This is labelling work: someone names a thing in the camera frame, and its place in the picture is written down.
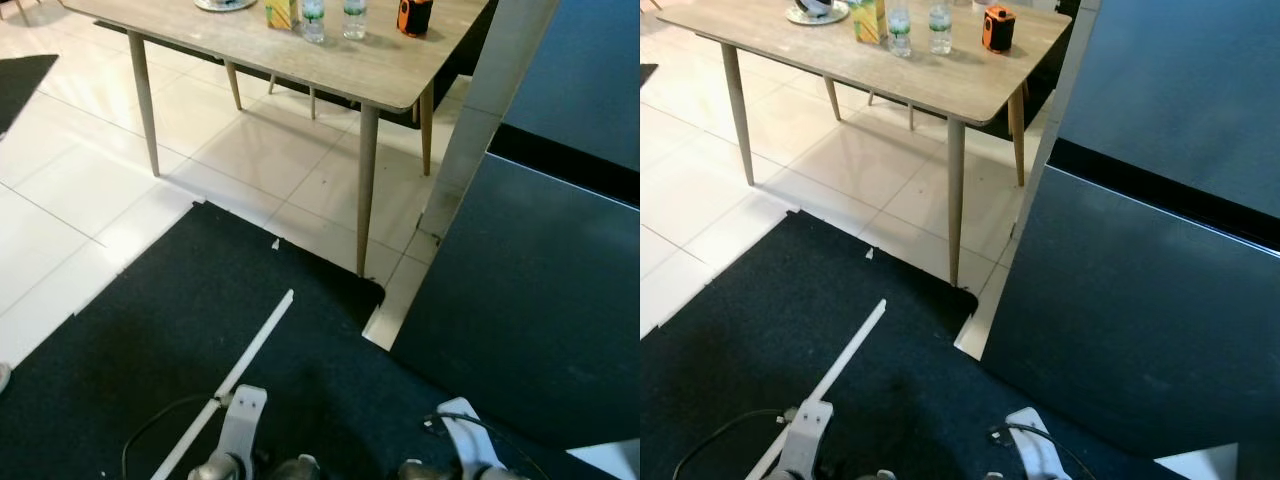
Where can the tall steel fridge door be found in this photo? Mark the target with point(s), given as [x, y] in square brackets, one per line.
[1130, 330]
[520, 300]

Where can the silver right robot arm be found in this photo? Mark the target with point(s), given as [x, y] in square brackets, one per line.
[500, 474]

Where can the grey steel fridge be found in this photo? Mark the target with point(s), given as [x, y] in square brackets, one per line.
[520, 300]
[1130, 330]

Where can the small dark floor mat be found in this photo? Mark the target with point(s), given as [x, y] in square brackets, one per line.
[20, 90]
[647, 75]

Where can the short steel freezer door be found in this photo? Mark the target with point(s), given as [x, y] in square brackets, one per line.
[1180, 90]
[590, 70]

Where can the large black carpet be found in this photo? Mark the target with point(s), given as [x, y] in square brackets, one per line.
[760, 380]
[150, 350]

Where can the long white strip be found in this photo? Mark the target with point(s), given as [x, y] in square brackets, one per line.
[250, 350]
[850, 350]

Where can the silver round plate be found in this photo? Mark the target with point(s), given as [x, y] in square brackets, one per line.
[815, 16]
[225, 4]

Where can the yellow juice carton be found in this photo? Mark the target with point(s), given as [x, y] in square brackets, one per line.
[870, 20]
[282, 12]

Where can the orange black speaker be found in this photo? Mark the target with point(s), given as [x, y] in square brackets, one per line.
[998, 28]
[414, 15]

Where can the clear bottle green label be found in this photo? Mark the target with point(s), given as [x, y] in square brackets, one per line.
[899, 30]
[940, 30]
[355, 18]
[313, 20]

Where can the light wooden table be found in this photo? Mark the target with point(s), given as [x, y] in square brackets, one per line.
[350, 60]
[950, 80]

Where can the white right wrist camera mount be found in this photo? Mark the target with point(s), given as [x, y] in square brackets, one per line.
[468, 430]
[1035, 440]

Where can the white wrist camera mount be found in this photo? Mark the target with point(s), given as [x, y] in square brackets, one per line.
[808, 435]
[1035, 440]
[243, 420]
[468, 430]

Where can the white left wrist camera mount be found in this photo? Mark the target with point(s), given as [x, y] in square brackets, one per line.
[808, 435]
[243, 420]

